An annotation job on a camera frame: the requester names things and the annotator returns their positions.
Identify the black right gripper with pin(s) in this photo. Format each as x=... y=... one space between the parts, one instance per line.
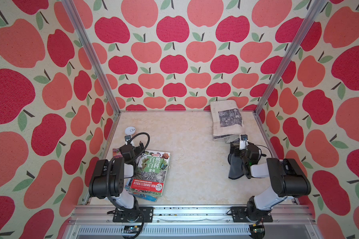
x=253 y=146

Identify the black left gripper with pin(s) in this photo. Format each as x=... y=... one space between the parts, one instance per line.
x=137 y=149

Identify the grey green microfibre cloth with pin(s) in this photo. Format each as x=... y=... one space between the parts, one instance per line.
x=236 y=170

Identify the red green cover book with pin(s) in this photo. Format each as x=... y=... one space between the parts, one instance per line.
x=150 y=175

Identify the blue robot sunflower magazine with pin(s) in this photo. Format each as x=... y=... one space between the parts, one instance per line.
x=139 y=195

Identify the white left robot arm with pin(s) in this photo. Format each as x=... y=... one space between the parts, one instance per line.
x=107 y=181

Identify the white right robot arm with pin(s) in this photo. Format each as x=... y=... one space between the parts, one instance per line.
x=287 y=180

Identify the purple candy bag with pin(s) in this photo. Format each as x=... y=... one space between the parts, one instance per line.
x=116 y=153

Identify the clear tape roll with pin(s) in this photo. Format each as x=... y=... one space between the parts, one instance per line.
x=131 y=130

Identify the cream printed canvas bag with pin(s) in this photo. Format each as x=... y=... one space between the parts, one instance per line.
x=228 y=124

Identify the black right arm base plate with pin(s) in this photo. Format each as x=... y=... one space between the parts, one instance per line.
x=244 y=215

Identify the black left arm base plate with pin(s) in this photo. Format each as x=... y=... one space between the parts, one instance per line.
x=144 y=214

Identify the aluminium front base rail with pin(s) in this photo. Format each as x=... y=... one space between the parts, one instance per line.
x=285 y=221

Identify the left rear aluminium corner post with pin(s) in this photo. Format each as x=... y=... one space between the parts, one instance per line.
x=77 y=23

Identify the aluminium corner post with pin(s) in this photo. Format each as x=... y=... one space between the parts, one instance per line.
x=77 y=23
x=306 y=24

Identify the right rear aluminium corner post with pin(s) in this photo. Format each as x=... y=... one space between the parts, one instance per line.
x=306 y=24

